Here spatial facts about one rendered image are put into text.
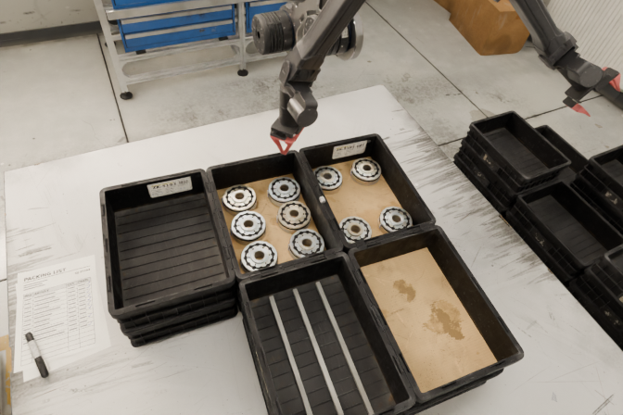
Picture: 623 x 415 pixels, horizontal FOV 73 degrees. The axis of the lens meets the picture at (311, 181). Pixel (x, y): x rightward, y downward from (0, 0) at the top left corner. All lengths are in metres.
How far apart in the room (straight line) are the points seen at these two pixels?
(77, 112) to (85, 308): 1.92
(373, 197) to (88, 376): 0.95
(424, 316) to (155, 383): 0.73
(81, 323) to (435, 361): 0.96
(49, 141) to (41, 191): 1.29
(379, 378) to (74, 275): 0.93
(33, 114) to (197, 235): 2.09
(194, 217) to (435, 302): 0.75
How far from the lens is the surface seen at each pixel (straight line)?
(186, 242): 1.29
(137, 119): 2.97
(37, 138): 3.04
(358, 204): 1.38
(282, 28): 1.95
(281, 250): 1.25
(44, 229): 1.61
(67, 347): 1.38
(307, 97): 1.01
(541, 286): 1.62
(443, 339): 1.23
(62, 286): 1.47
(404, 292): 1.25
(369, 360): 1.16
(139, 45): 2.99
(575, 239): 2.30
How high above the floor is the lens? 1.91
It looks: 49 degrees down
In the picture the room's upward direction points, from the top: 8 degrees clockwise
